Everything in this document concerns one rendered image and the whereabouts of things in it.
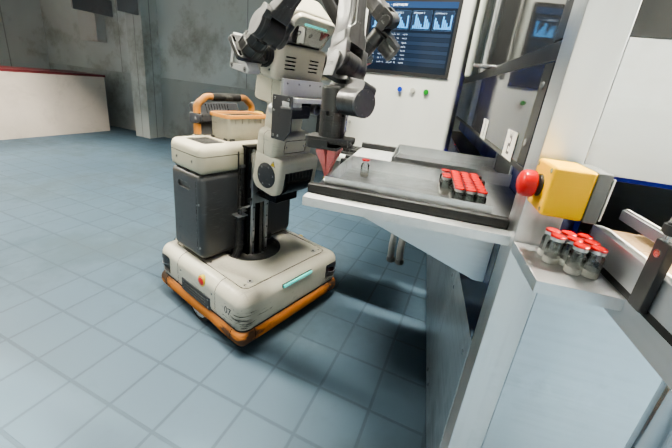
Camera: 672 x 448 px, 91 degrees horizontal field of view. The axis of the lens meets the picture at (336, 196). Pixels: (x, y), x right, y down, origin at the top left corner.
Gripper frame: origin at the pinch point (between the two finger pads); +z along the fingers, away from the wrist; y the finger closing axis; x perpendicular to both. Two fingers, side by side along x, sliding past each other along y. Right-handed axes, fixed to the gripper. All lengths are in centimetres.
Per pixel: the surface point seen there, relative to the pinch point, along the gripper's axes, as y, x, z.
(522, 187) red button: 34.7, -20.3, -8.6
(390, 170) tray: 13.3, 19.4, 0.8
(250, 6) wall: -208, 349, -105
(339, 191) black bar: 5.1, -8.2, 0.7
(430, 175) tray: 24.2, 19.1, 0.4
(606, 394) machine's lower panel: 61, -13, 29
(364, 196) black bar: 10.4, -8.3, 0.8
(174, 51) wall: -337, 370, -45
